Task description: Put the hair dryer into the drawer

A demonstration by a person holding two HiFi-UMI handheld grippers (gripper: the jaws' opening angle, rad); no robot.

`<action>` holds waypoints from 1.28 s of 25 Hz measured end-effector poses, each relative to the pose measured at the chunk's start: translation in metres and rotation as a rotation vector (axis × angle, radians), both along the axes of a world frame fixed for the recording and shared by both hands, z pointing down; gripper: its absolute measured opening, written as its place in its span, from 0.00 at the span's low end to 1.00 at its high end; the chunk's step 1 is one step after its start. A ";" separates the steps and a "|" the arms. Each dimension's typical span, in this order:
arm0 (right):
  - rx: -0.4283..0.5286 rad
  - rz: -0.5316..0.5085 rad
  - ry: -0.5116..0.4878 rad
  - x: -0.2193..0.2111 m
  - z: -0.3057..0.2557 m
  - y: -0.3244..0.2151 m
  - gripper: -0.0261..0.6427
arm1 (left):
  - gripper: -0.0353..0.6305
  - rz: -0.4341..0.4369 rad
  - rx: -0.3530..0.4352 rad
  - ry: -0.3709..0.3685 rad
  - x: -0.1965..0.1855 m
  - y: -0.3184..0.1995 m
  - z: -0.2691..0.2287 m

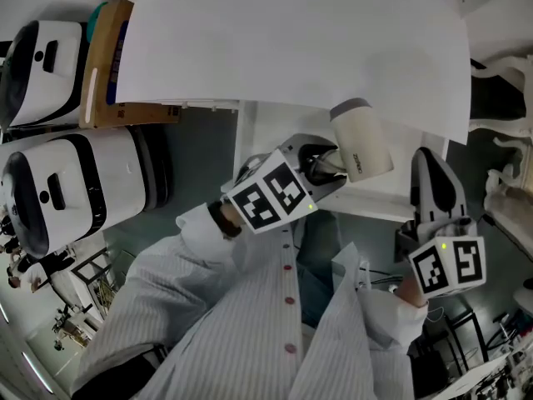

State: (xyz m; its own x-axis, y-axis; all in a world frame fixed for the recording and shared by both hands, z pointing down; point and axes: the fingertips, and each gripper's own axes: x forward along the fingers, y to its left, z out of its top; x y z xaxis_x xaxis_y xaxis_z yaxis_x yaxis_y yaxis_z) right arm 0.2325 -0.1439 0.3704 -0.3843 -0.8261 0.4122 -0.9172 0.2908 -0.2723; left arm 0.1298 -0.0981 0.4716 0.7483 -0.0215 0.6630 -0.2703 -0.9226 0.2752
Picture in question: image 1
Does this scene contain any brown cardboard box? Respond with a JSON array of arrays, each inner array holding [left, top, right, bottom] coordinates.
[[78, 0, 182, 129]]

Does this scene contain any black metal frame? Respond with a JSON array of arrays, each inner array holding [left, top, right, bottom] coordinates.
[[441, 308, 491, 378]]

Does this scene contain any person's right forearm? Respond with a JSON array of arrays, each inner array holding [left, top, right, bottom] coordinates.
[[356, 275, 431, 353]]

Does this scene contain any white striped shirt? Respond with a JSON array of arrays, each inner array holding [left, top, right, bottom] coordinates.
[[70, 214, 431, 400]]

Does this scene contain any teal round object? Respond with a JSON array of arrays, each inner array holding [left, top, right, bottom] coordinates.
[[86, 1, 110, 43]]

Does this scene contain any person's left forearm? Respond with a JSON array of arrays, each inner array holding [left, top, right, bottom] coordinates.
[[120, 200, 246, 308]]

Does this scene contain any large white black robot machine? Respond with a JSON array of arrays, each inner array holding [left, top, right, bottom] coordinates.
[[0, 126, 172, 260]]

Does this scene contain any black cable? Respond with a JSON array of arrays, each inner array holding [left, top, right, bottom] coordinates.
[[478, 212, 533, 264]]

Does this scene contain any white carved chair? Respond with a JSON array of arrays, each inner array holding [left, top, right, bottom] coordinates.
[[469, 54, 533, 136]]

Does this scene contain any beige hair dryer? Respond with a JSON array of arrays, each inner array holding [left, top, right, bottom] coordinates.
[[311, 97, 395, 184]]

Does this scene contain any small white black robot machine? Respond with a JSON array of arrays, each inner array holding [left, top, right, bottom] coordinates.
[[0, 19, 91, 131]]

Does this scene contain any white carved furniture piece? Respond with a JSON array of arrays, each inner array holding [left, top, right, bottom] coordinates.
[[482, 136, 533, 252]]

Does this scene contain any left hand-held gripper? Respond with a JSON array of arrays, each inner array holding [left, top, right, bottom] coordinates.
[[227, 133, 347, 235]]

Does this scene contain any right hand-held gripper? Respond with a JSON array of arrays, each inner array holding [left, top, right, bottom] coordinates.
[[395, 146, 488, 299]]

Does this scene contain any white table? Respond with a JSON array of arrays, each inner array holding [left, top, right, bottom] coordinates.
[[114, 0, 472, 146]]

